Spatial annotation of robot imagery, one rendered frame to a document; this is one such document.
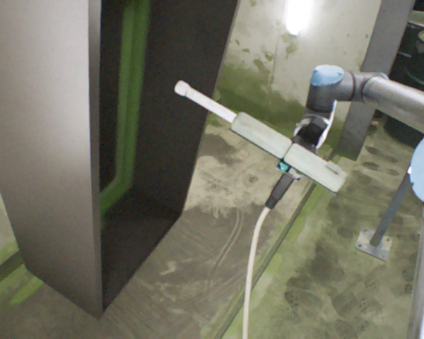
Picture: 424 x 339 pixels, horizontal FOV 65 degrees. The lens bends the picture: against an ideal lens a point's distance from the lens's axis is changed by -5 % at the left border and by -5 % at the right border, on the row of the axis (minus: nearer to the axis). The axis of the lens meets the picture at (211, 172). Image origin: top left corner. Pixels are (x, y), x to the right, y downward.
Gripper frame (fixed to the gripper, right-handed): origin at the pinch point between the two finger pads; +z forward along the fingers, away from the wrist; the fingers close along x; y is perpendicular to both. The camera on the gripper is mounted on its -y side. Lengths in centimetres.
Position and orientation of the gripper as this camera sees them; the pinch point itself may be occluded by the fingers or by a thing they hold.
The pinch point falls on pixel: (292, 168)
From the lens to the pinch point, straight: 87.9
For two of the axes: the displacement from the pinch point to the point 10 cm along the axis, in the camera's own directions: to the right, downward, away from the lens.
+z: -4.5, 5.3, -7.2
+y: -3.1, 6.6, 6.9
